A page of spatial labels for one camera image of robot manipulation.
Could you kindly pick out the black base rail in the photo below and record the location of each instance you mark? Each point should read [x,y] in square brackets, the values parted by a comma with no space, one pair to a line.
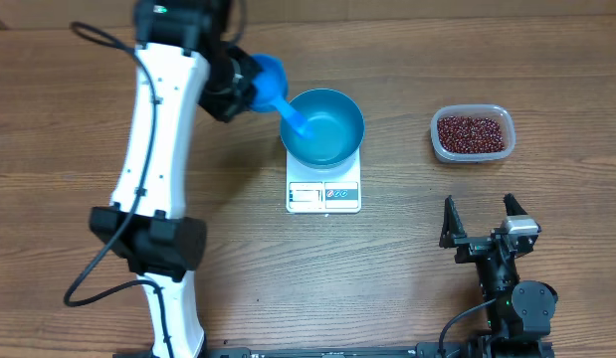
[421,350]

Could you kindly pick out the blue metal bowl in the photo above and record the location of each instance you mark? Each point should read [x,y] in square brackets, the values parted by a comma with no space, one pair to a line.
[336,128]

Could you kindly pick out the red beans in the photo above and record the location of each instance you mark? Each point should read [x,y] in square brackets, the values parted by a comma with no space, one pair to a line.
[470,135]

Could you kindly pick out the blue plastic measuring scoop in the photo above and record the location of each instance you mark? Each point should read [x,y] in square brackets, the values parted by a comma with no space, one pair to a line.
[271,87]

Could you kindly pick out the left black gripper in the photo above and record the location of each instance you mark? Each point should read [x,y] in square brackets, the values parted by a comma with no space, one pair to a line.
[223,110]

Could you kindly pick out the clear plastic container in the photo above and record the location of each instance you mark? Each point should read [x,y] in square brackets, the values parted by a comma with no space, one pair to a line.
[492,111]

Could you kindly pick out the white digital kitchen scale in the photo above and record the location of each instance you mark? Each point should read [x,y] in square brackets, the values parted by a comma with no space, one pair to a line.
[335,190]

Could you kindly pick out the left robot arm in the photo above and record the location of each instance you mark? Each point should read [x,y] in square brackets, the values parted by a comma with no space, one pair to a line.
[183,64]

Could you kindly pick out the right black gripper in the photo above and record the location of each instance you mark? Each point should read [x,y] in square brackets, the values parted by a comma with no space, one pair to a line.
[451,236]

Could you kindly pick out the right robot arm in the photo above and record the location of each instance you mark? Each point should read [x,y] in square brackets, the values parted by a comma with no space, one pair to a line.
[518,311]

